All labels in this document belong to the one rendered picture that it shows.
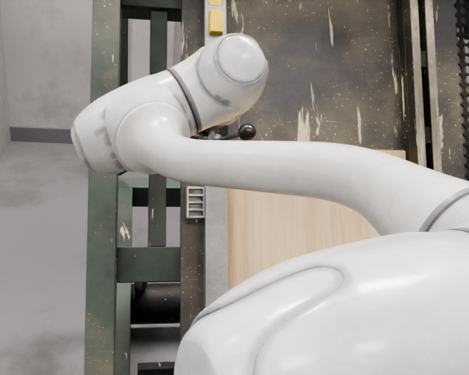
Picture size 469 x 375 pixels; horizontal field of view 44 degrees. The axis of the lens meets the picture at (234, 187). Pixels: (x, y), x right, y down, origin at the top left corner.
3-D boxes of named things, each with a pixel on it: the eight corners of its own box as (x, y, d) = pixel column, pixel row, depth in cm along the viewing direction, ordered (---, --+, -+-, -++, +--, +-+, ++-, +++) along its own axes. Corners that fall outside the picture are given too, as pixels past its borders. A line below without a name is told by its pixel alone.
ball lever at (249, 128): (207, 149, 128) (246, 138, 118) (207, 132, 129) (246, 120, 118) (220, 151, 131) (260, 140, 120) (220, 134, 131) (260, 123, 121)
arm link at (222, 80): (235, 48, 93) (161, 82, 91) (255, 7, 78) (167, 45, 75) (266, 108, 93) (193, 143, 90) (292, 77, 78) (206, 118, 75)
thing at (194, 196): (185, 219, 130) (186, 218, 127) (185, 187, 131) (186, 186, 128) (202, 219, 131) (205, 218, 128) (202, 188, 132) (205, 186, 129)
